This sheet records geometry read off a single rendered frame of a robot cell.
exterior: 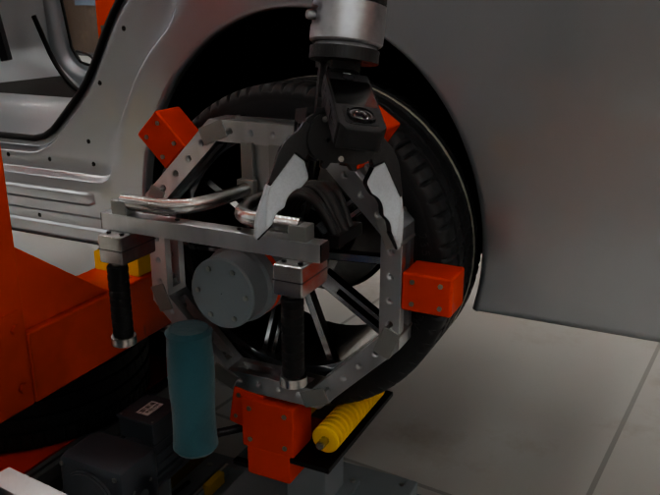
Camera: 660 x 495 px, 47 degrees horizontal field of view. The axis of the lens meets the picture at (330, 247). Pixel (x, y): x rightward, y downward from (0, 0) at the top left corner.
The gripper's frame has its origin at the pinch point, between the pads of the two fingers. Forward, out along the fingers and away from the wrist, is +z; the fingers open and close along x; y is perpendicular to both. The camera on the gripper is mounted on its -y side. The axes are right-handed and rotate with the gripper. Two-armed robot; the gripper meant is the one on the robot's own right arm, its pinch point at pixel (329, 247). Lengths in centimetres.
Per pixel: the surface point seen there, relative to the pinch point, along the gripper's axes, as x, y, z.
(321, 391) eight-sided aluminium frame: -17, 60, 36
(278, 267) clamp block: -1.7, 36.0, 8.5
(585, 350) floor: -157, 186, 60
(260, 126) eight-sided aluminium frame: -1, 60, -12
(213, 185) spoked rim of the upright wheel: 5, 81, 0
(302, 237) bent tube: -5.0, 36.1, 3.7
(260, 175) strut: -2, 62, -4
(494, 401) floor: -105, 158, 72
